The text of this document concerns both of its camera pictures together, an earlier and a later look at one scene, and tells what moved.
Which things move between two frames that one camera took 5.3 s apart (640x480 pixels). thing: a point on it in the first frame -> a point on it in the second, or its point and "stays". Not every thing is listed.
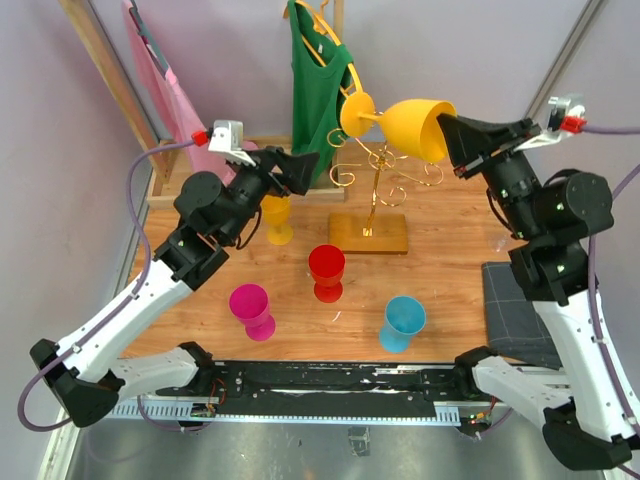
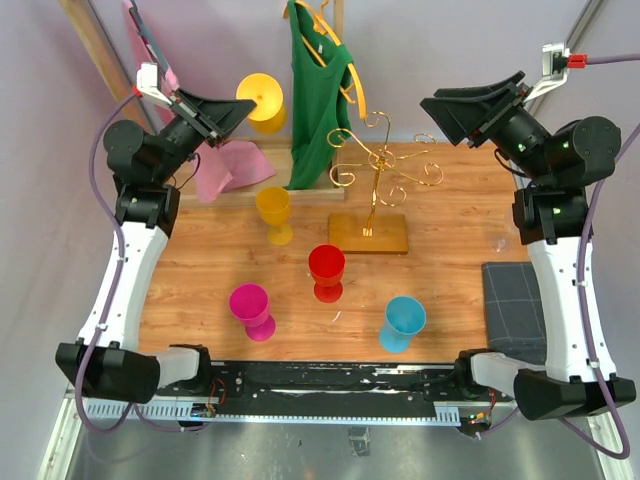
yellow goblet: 276,210 stays
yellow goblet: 413,122 -> 269,115
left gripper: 297,170 -> 210,118
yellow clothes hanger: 323,27 stays
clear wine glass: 498,242 stays
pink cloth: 199,158 stays
